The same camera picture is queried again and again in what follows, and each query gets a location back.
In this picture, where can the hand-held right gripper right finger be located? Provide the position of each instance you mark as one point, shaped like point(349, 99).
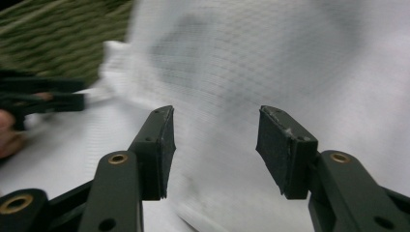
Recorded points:
point(286, 154)

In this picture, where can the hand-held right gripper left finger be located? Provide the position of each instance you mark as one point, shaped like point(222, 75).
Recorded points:
point(151, 161)

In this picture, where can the white mesh laundry bag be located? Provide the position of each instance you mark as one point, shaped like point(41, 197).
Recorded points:
point(257, 64)

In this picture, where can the green knit cloth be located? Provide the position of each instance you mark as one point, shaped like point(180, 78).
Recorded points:
point(64, 38)

